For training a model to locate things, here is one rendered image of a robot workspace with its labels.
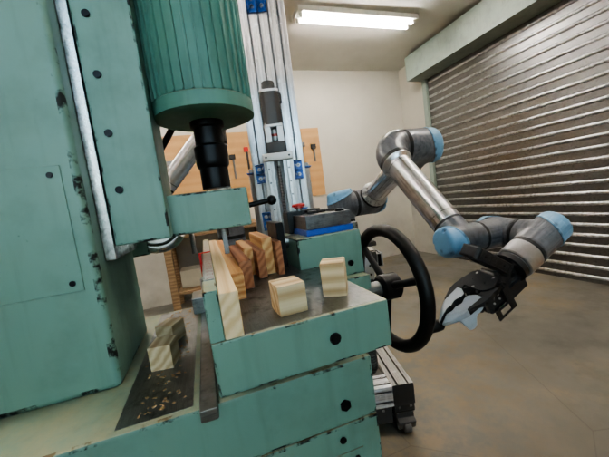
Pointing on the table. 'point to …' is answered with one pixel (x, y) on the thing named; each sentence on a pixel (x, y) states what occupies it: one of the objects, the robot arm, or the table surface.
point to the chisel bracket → (209, 210)
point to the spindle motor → (194, 62)
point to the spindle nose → (211, 152)
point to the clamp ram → (279, 238)
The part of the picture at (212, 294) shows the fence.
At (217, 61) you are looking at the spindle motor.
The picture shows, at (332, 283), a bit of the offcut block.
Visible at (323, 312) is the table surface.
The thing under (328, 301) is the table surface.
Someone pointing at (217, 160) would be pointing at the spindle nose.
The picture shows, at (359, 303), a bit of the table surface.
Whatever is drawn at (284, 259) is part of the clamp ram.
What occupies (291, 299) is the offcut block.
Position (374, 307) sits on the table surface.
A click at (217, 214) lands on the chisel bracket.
